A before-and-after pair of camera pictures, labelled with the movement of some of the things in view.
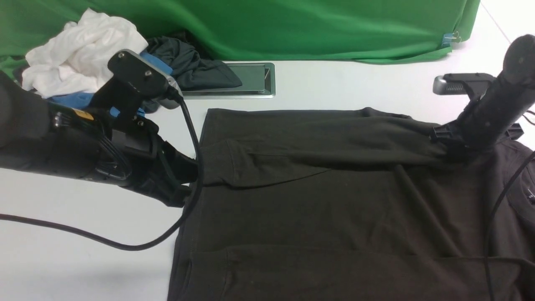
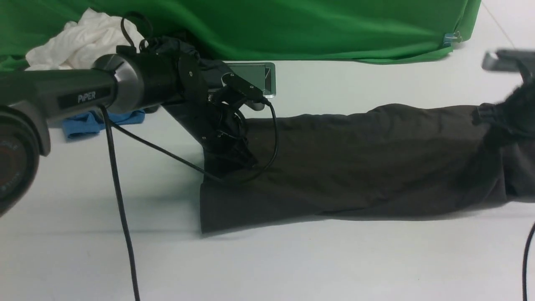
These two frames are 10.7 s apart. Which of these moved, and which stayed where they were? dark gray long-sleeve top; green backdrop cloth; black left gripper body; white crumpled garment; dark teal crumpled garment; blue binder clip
Moved: black left gripper body; dark gray long-sleeve top
Stayed: green backdrop cloth; white crumpled garment; dark teal crumpled garment; blue binder clip
